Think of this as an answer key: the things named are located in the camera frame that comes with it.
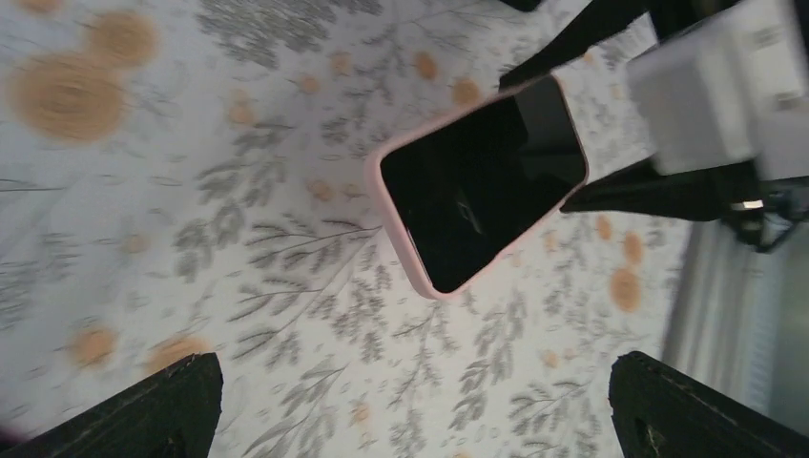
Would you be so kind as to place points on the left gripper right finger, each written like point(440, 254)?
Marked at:
point(658, 411)

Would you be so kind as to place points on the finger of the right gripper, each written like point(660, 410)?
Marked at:
point(598, 21)

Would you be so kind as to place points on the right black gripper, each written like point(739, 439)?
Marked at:
point(763, 213)

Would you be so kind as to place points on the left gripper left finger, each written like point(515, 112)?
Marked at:
point(172, 413)

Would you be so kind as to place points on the phone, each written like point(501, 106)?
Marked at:
point(455, 194)

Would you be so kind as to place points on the aluminium rail frame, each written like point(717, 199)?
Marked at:
point(740, 322)

